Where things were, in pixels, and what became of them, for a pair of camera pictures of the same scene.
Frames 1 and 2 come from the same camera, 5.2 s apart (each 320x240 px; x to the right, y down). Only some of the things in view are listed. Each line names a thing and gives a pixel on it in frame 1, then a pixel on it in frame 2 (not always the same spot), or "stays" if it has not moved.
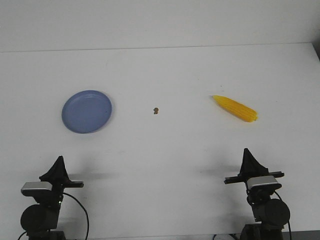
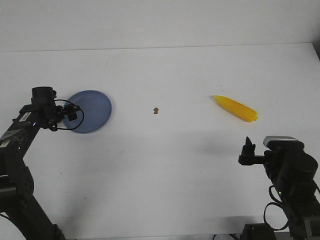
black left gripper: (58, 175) to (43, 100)
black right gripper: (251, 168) to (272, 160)
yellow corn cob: (240, 110) stays
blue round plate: (85, 111) stays
